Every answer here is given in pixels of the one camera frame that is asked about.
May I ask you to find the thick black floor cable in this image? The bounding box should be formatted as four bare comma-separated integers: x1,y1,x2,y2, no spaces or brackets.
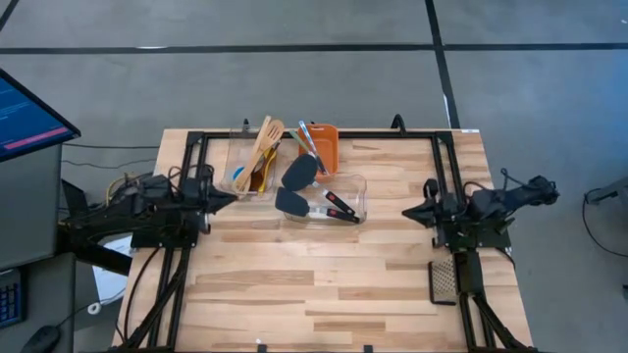
121,247,166,344

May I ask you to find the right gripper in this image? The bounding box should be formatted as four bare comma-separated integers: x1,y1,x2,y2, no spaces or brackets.
401,177,465,248

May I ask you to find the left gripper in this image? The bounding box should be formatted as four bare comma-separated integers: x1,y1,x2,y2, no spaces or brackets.
180,164,239,234

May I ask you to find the white paper sheet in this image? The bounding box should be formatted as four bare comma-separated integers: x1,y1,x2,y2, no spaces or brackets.
90,236,133,306

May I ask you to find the dark grey round turner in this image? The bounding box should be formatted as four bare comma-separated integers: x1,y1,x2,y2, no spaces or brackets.
281,153,357,217

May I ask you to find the yellow cable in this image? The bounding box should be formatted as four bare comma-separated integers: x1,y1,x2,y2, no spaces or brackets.
105,172,142,208

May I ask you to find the narrow clear plastic bin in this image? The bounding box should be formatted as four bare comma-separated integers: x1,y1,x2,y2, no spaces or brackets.
220,126,280,197

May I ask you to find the grey cabinet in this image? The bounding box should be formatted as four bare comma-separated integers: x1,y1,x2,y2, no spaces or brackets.
0,144,64,271

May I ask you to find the dark grey stand foot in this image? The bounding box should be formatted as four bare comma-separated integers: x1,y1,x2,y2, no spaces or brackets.
584,175,628,206

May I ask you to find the wooden slotted spatula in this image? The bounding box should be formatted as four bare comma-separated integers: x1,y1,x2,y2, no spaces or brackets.
234,115,273,194

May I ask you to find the steel box grater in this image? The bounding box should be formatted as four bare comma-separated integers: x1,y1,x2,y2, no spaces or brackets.
428,257,458,306

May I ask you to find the orange plastic bin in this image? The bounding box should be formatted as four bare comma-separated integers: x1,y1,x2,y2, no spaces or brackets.
297,123,340,177

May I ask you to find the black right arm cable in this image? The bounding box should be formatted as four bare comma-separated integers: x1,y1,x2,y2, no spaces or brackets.
460,168,524,197

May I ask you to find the light wooden slotted spoon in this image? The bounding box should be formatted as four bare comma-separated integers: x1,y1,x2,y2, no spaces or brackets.
235,119,287,193

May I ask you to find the wide clear plastic bin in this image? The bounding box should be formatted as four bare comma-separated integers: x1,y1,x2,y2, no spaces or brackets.
281,171,369,227

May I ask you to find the black keyboard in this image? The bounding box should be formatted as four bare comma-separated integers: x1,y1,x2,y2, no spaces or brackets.
0,267,28,329

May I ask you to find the black computer mouse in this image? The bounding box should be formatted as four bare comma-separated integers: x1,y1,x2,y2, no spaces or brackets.
19,324,63,353

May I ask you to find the thin black floor cable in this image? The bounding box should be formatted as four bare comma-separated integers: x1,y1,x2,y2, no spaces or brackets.
581,187,628,259

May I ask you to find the black monitor stand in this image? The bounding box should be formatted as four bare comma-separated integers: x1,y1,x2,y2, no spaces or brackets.
56,229,133,276

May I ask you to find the black square spatula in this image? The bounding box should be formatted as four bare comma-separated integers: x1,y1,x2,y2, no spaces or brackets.
274,185,362,225

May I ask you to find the knife with patterned handle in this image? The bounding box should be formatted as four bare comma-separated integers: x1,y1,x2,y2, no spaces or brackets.
297,120,329,176

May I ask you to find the monitor with blue screen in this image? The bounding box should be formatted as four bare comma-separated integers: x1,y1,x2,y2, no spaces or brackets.
0,68,82,164

